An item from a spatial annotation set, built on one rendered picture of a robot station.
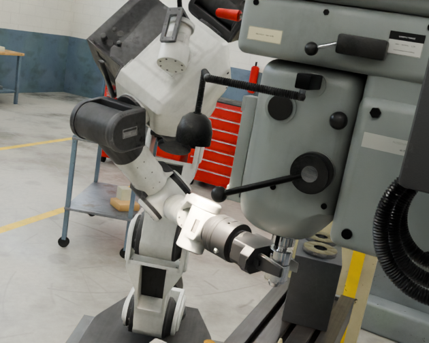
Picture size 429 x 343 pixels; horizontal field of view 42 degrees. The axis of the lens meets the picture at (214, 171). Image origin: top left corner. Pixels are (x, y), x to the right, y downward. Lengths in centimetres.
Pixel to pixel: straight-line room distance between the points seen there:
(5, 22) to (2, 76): 100
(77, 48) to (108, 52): 1113
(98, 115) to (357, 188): 64
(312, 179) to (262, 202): 12
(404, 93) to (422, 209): 18
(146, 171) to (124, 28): 35
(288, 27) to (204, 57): 44
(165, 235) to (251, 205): 73
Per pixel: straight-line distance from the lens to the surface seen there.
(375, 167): 93
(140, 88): 133
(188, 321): 226
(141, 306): 193
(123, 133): 129
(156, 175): 143
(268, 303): 160
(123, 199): 427
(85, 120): 133
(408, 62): 92
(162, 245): 173
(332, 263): 146
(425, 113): 67
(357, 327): 304
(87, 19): 1242
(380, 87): 93
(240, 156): 109
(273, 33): 96
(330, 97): 96
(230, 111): 605
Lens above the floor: 164
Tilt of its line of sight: 13 degrees down
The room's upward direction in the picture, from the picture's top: 10 degrees clockwise
